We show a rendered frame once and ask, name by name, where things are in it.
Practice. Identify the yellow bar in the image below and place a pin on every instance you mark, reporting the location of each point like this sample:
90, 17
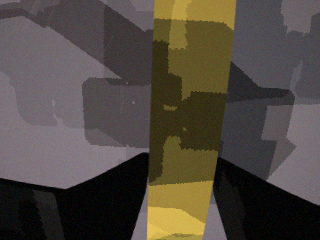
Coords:
191, 57

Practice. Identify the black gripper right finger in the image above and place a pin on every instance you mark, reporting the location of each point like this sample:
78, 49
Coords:
254, 210

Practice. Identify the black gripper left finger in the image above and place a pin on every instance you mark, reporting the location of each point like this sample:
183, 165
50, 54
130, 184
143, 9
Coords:
105, 207

